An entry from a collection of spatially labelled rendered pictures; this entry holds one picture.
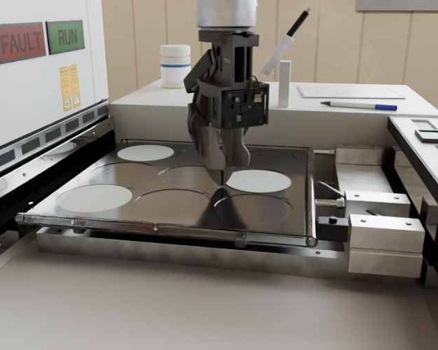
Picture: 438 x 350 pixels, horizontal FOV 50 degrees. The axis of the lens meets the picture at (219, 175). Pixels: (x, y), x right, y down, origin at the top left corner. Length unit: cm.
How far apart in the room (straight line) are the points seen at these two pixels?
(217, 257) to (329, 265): 14
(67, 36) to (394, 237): 57
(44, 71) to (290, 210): 41
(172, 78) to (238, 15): 55
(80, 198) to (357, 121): 51
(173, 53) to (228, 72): 54
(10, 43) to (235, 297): 43
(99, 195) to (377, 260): 37
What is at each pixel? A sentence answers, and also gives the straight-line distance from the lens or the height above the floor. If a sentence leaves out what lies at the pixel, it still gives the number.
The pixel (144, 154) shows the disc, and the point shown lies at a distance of 84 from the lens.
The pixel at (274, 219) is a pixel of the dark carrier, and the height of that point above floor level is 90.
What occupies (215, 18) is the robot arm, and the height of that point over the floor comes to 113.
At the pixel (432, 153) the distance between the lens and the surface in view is 69.
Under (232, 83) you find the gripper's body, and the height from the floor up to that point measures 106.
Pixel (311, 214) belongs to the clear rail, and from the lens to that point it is 60.
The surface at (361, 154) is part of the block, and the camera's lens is 87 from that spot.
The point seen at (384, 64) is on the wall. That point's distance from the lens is 233.
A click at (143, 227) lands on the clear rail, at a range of 56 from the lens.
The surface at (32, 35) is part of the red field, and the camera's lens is 73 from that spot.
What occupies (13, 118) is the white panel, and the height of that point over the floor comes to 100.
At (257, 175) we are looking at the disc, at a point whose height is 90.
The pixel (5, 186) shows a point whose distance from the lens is 66.
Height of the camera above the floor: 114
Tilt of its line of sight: 19 degrees down
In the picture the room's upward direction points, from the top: straight up
